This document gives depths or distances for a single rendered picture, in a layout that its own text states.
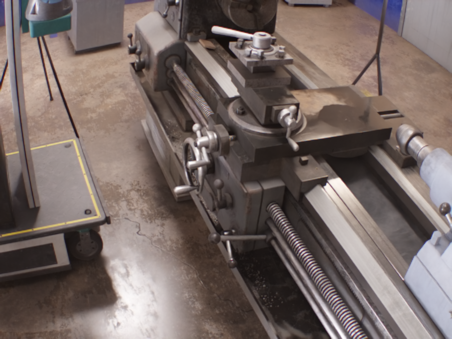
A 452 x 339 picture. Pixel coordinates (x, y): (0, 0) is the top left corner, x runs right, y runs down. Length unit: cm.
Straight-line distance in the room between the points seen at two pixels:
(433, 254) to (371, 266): 21
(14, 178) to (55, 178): 24
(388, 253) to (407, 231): 29
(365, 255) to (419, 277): 20
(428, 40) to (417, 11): 37
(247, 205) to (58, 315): 108
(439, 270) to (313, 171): 60
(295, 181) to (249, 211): 18
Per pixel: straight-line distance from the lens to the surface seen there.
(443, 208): 126
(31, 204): 237
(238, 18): 240
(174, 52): 263
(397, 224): 180
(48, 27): 179
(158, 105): 289
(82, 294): 240
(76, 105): 379
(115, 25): 458
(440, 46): 551
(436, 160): 141
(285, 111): 164
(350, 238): 151
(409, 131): 151
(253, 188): 169
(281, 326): 180
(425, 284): 137
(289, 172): 168
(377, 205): 185
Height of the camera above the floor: 183
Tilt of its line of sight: 36 degrees down
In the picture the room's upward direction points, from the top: 5 degrees clockwise
